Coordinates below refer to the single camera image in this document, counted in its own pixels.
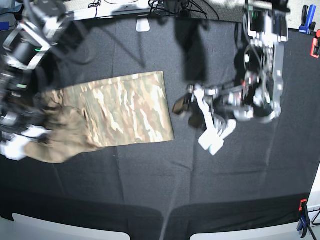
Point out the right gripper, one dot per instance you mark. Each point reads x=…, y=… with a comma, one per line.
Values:
x=12, y=145

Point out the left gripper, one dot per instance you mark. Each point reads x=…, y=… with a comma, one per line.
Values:
x=200, y=101

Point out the camouflage t-shirt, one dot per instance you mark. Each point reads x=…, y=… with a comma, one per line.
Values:
x=88, y=117

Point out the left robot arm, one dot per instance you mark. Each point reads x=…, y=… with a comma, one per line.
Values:
x=258, y=94

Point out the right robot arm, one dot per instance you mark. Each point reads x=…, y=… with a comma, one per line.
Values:
x=21, y=106

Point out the black table cloth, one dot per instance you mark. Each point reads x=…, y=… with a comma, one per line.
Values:
x=173, y=190

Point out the orange blue clamp near right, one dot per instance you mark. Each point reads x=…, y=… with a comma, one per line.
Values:
x=304, y=219

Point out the orange clamp far right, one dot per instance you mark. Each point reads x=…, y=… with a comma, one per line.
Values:
x=315, y=47

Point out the white tape patch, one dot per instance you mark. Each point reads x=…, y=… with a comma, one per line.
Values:
x=142, y=25

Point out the blue clamp top right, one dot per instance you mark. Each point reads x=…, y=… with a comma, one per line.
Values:
x=307, y=24

